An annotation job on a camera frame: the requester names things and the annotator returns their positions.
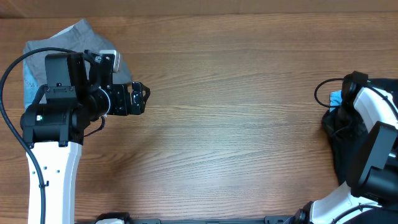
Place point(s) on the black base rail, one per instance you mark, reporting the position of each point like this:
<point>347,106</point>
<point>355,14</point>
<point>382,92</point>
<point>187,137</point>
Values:
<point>125,218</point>

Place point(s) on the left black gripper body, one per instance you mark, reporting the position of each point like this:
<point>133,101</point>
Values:
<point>118,104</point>

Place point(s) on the black t-shirt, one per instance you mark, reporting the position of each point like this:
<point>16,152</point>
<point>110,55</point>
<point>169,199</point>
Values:
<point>346,133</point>

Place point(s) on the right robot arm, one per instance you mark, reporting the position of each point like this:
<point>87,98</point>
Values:
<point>369,193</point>

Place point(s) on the light blue t-shirt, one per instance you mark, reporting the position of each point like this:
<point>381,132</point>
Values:
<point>335,98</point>

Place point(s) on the grey folded shorts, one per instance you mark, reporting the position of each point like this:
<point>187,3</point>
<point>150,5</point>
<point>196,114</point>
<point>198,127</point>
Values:
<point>78,37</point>

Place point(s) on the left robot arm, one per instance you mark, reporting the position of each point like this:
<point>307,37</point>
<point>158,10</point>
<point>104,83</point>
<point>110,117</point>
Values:
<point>79,90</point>

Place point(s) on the blue denim folded garment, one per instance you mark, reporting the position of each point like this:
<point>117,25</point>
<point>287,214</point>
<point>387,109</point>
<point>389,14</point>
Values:
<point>31,85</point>

